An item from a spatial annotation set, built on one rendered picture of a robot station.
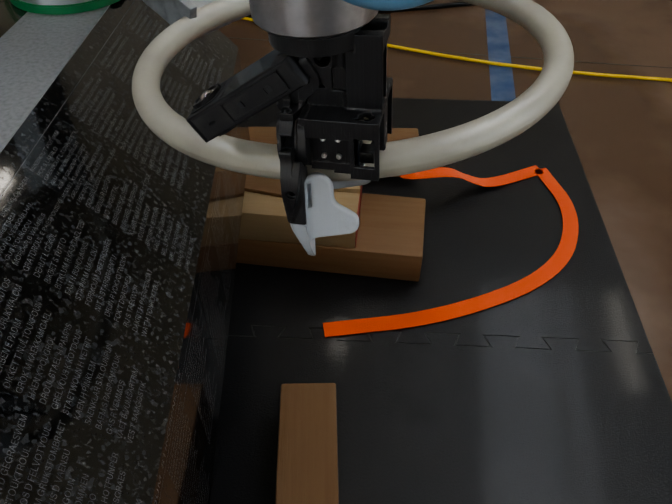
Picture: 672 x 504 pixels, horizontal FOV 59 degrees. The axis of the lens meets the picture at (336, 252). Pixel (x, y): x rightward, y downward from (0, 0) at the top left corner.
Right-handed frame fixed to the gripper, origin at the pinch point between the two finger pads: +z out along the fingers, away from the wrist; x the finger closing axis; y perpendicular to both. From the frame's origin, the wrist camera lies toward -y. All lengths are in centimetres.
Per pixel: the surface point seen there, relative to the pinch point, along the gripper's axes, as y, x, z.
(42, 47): -51, 34, 1
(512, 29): 30, 236, 85
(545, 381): 39, 47, 87
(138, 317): -24.6, 0.7, 20.1
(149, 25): -44, 54, 7
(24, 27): -58, 40, 1
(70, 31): -50, 40, 1
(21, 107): -44.8, 18.8, 2.1
